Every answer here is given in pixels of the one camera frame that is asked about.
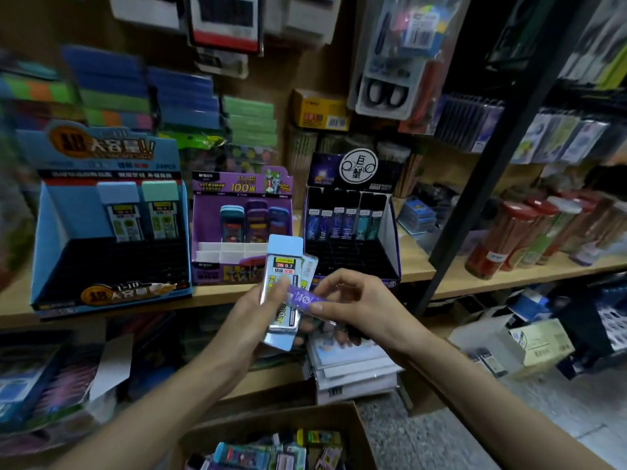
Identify person's right hand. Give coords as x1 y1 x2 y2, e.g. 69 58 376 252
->
308 269 427 353

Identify person's left hand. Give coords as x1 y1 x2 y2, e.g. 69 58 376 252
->
210 279 319 373

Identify black and white display box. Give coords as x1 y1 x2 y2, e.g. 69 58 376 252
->
302 146 403 288

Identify wooden shelf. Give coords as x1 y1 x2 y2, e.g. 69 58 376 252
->
0 0 627 437

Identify brown cardboard box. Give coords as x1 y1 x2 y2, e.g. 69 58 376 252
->
171 401 378 470

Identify pile of pencil lead cases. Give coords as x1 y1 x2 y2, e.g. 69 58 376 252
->
186 430 346 470

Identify purple display box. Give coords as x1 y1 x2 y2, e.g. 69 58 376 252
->
191 166 295 285

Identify blue display box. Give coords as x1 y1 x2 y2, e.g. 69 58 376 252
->
29 122 193 319

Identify person's right forearm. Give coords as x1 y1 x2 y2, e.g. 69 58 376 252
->
396 322 609 470

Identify person's left forearm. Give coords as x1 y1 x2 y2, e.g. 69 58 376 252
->
54 352 261 470

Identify stack of white packets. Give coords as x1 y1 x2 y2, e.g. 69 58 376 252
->
306 332 403 405

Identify red cylinder containers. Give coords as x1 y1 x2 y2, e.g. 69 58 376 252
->
465 191 627 280

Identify yellow carton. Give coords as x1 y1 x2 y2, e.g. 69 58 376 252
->
292 89 351 131

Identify row of dark blue refills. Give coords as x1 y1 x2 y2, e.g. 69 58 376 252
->
436 93 506 153

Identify stack of green packets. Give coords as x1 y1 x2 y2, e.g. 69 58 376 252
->
220 95 280 148

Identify hanging white blister package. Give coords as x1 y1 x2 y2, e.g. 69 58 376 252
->
353 0 472 121

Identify stack of blue packets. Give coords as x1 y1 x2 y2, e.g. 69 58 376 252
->
61 44 225 133

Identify stack of multicoloured packets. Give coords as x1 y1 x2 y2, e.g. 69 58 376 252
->
0 68 153 133

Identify black red hanging package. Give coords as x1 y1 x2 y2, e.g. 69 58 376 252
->
186 0 264 55

